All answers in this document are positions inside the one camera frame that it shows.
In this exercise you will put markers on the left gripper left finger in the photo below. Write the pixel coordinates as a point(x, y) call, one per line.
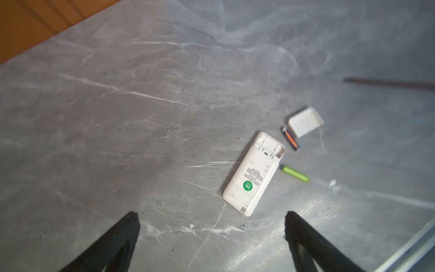
point(113, 251)

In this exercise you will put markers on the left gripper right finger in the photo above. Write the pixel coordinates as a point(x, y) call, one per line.
point(310, 249)

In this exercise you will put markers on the green battery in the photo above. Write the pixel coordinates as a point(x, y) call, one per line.
point(294, 173)

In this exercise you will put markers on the white remote control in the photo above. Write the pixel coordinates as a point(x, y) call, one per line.
point(254, 173)

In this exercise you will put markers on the blue orange battery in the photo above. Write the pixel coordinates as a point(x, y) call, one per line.
point(290, 138)

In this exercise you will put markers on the white battery cover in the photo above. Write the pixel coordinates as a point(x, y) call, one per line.
point(304, 122)

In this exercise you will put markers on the black yellow screwdriver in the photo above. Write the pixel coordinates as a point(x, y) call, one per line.
point(390, 83)

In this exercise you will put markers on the aluminium front rail frame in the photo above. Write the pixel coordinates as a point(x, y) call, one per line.
point(417, 255)

